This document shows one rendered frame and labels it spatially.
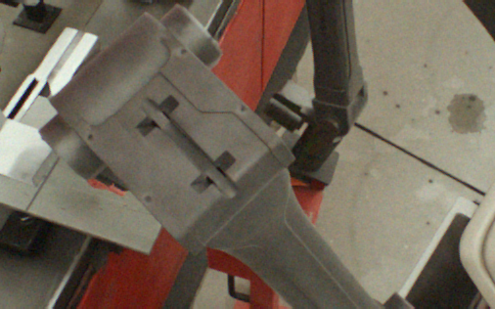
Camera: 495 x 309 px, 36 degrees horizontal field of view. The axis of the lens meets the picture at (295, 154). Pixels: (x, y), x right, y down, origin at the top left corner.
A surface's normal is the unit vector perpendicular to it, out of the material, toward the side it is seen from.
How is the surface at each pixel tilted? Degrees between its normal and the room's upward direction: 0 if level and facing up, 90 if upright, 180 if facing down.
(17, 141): 0
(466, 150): 0
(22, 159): 0
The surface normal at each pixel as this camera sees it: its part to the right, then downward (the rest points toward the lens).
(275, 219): 0.59, 0.51
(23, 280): 0.05, -0.55
